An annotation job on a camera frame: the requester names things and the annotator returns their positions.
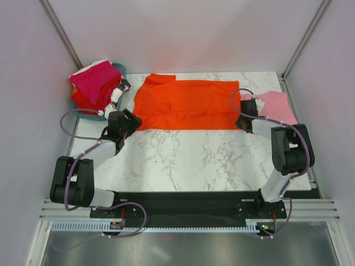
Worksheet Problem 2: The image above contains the teal laundry basket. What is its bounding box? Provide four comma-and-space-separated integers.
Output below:
70, 60, 127, 121

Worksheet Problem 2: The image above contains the black white patterned t shirt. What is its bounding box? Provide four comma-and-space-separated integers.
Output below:
110, 78, 131, 106

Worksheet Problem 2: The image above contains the orange t shirt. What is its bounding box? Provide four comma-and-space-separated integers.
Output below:
133, 74, 241, 131

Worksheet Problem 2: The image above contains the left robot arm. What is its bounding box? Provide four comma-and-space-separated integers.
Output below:
49, 109, 143, 218

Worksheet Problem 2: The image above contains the magenta t shirt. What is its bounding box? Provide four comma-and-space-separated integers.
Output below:
69, 60, 122, 104

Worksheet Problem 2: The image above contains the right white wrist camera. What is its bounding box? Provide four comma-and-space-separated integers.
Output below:
251, 95, 265, 113

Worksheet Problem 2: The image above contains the aluminium frame rail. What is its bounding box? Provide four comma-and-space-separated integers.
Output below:
39, 199, 340, 222

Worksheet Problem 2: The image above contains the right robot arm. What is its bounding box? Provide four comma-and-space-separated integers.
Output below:
235, 99, 315, 218

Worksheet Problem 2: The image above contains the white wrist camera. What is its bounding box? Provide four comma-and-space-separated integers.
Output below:
251, 95, 265, 113
97, 103, 117, 119

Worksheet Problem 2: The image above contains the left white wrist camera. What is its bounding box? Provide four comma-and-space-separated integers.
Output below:
97, 103, 117, 119

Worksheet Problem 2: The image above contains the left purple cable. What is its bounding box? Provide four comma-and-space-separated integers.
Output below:
59, 109, 111, 212

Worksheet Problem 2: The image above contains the red t shirt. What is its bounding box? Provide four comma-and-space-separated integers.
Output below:
70, 81, 120, 111

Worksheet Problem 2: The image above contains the white slotted cable duct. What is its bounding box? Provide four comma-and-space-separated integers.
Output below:
50, 220, 269, 233

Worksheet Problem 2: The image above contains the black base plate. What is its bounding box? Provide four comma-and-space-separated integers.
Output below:
90, 191, 287, 227

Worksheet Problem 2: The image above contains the pink folded t shirt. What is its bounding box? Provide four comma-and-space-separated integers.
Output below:
240, 91, 297, 125

